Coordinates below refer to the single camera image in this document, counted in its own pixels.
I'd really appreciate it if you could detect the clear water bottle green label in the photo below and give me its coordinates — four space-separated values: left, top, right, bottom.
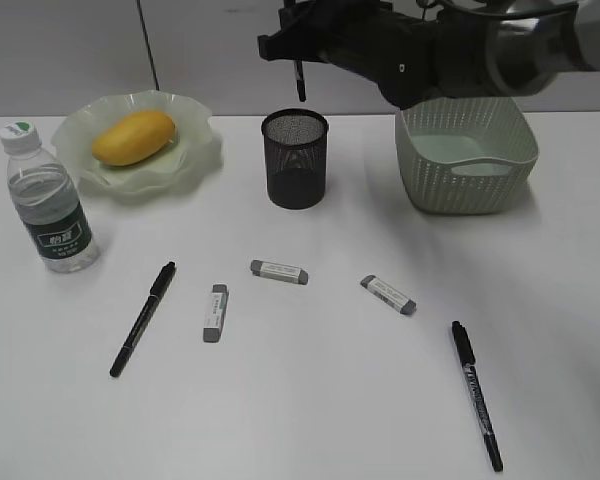
0 121 99 274

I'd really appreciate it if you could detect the light green plastic basket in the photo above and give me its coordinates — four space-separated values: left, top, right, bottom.
395 98 539 215

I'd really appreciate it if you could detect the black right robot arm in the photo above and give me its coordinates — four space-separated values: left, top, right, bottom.
258 1 600 110

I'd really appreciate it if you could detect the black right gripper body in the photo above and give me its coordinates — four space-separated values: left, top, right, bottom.
256 0 406 76

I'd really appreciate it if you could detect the black marker pen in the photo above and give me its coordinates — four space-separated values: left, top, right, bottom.
294 61 306 103
451 321 504 473
109 261 176 378

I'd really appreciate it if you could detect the grey white eraser right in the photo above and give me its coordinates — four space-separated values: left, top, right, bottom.
360 275 417 316

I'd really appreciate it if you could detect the black mesh pen holder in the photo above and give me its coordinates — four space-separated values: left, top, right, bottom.
261 108 329 210

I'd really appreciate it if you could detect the translucent green wavy plate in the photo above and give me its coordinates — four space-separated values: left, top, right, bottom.
51 90 222 198

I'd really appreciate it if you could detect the grey white eraser left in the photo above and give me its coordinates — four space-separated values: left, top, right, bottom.
203 284 229 343

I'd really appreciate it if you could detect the grey white eraser middle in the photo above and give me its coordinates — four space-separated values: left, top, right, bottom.
250 260 309 285

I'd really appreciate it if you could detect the grey white eraser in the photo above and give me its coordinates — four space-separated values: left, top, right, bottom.
360 275 417 316
203 284 229 343
250 260 309 285

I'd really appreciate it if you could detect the black wall cable left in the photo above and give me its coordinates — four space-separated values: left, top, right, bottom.
135 0 163 94

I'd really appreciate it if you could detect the yellow mango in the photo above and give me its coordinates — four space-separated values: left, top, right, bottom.
91 111 176 167

